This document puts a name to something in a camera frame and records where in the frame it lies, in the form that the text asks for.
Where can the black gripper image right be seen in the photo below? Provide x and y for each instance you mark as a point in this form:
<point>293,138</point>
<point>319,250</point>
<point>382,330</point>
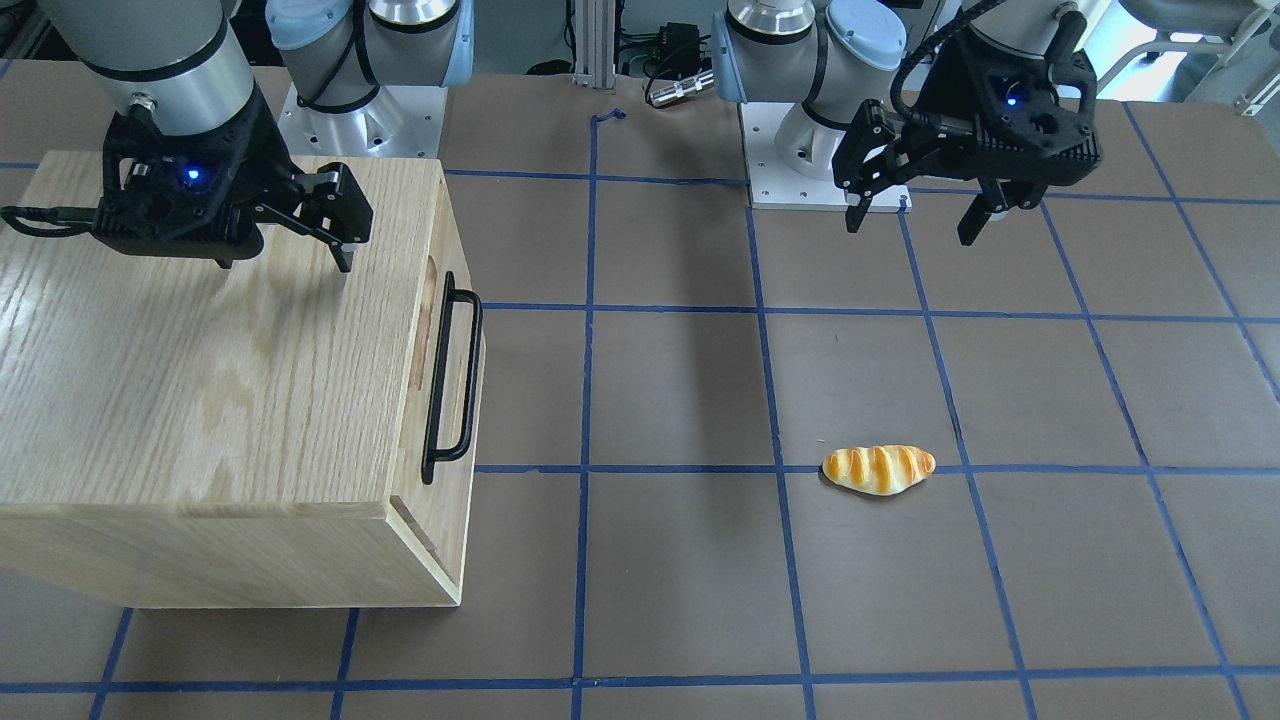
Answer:
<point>948,100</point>

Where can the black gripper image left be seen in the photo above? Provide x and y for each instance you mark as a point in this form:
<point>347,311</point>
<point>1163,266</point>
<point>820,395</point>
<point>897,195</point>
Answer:
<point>254,168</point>

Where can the black metal drawer handle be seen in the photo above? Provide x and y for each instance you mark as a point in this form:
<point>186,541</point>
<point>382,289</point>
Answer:
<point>456,377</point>

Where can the wooden drawer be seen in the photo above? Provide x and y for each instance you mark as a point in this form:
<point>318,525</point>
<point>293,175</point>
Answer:
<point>437,516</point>

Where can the light wood drawer cabinet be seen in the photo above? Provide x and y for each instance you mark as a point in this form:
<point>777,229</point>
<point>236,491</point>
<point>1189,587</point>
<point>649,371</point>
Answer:
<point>179,436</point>

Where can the silver cylindrical connector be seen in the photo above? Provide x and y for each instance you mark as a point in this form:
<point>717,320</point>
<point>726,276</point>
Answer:
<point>681,90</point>

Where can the black power adapter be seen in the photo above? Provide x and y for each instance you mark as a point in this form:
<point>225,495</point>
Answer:
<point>678,51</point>

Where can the toy bread roll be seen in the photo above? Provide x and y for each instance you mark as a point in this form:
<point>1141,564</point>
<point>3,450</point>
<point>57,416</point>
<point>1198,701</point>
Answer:
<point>881,471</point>

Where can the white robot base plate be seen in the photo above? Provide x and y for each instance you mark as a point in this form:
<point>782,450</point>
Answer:
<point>789,158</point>

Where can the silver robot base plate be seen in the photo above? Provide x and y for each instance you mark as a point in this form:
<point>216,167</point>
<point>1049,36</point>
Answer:
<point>401,122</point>

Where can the white chair frame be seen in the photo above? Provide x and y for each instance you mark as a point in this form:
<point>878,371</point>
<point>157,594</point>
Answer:
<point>1189,51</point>

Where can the aluminium profile post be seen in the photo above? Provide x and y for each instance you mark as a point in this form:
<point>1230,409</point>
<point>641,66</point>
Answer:
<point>595,40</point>

